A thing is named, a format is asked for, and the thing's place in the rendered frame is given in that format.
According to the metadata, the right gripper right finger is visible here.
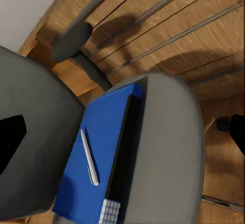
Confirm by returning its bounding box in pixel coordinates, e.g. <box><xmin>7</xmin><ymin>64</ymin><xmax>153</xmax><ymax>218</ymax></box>
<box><xmin>228</xmin><ymin>114</ymin><xmax>245</xmax><ymax>156</ymax></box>

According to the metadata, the swivel chair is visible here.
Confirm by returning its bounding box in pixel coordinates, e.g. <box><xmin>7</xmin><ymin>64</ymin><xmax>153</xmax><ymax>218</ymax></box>
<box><xmin>0</xmin><ymin>22</ymin><xmax>245</xmax><ymax>224</ymax></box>

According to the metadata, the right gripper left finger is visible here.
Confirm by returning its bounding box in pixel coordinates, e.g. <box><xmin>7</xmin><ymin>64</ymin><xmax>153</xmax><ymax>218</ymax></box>
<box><xmin>0</xmin><ymin>115</ymin><xmax>27</xmax><ymax>176</ymax></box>

